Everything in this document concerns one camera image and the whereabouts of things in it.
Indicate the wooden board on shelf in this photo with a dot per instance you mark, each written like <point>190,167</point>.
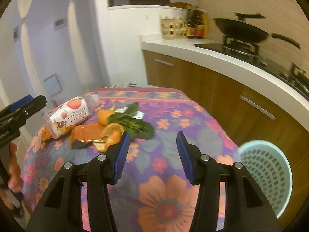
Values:
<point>178,4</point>

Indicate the brown sauce bottle red label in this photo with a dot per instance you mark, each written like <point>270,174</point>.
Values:
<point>198,25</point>

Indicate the black glass gas stove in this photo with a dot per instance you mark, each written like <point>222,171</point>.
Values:
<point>265,59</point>

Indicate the black wok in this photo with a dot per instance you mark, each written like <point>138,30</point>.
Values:
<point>239,31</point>

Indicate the yellow bottle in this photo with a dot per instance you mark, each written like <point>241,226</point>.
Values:
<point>205,24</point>

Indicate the plastic bottle with peach label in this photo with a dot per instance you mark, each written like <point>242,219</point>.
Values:
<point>70,116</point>

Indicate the tangerine peel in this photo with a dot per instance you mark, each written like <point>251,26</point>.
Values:
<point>103,117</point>
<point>109,136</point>

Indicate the cream plastic cutlery basket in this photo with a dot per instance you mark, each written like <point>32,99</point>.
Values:
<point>173,27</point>

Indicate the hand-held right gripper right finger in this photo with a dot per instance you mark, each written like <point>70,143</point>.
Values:
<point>184,157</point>

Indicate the dark soy sauce bottle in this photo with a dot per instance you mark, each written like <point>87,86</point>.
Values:
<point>190,21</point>

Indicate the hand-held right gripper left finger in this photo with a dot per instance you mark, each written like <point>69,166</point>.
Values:
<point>122,157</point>

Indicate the light blue plastic basket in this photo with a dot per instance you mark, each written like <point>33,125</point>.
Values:
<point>265,169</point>

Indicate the white wall box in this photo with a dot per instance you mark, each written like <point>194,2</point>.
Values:
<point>53,84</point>

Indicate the white curtain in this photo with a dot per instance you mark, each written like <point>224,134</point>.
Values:
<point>25,48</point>
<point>77,43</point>

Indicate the dark bottle on shelf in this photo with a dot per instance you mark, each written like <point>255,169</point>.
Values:
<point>110,0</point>

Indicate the person's left hand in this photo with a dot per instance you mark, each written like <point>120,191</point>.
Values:
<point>14,174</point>

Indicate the wall switch panel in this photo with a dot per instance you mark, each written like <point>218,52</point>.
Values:
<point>16,33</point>
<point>60,23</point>

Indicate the green leafy vegetable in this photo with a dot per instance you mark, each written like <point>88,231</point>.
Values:
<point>138,128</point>

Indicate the floral purple tablecloth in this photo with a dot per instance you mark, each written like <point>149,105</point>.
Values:
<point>157,130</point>

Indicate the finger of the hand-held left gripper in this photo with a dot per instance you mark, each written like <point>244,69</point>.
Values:
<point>21,100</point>
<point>36,102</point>

